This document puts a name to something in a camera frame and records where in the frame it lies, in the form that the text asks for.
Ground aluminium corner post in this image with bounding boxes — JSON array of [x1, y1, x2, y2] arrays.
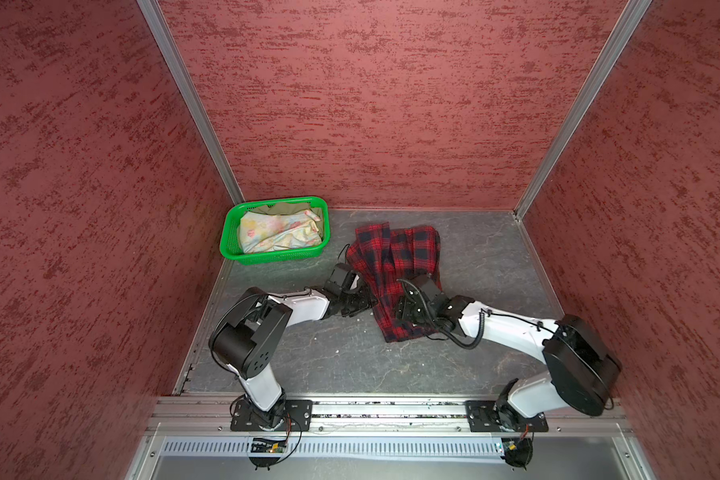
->
[[514, 0, 652, 223], [137, 0, 245, 204]]

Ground red plaid skirt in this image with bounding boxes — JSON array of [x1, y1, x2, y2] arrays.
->
[[346, 222, 440, 343]]

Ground right aluminium corner post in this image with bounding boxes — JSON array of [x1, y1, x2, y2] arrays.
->
[[514, 0, 652, 223]]

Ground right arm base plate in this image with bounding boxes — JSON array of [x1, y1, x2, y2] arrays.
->
[[464, 400, 549, 433]]

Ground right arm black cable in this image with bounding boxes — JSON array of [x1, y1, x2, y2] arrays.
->
[[395, 277, 616, 412]]

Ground aluminium front rail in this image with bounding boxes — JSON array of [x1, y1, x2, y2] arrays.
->
[[146, 392, 636, 438]]

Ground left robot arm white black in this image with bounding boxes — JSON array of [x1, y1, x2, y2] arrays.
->
[[208, 286, 376, 431]]

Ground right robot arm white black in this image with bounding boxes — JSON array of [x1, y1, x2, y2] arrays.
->
[[397, 275, 622, 434]]

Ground slotted cable duct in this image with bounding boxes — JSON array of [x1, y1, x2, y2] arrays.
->
[[159, 436, 504, 462]]

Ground left aluminium corner post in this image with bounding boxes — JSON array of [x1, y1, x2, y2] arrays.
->
[[137, 0, 245, 204]]

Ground pastel floral skirt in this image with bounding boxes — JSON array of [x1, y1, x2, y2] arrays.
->
[[238, 209, 324, 254]]

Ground olive green garment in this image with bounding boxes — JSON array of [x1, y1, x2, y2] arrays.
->
[[252, 202, 312, 215]]

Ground green plastic basket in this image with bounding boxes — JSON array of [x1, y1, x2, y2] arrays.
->
[[220, 196, 331, 265]]

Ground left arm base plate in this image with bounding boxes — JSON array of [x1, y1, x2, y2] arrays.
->
[[230, 398, 313, 432]]

